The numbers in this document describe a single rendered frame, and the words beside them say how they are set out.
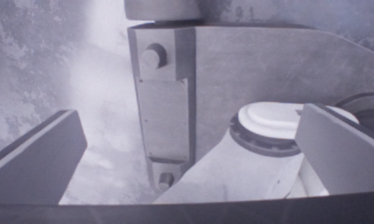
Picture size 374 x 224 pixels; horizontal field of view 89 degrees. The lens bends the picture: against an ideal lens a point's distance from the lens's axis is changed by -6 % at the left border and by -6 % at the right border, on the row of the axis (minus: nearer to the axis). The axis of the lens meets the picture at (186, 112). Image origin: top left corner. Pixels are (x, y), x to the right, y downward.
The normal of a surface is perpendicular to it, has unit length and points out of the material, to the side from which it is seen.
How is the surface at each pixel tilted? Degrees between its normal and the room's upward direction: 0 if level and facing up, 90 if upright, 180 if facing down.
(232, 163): 90
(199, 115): 0
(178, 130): 0
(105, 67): 0
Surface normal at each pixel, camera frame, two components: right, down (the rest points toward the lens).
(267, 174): -0.02, -0.88
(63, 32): -0.18, 0.47
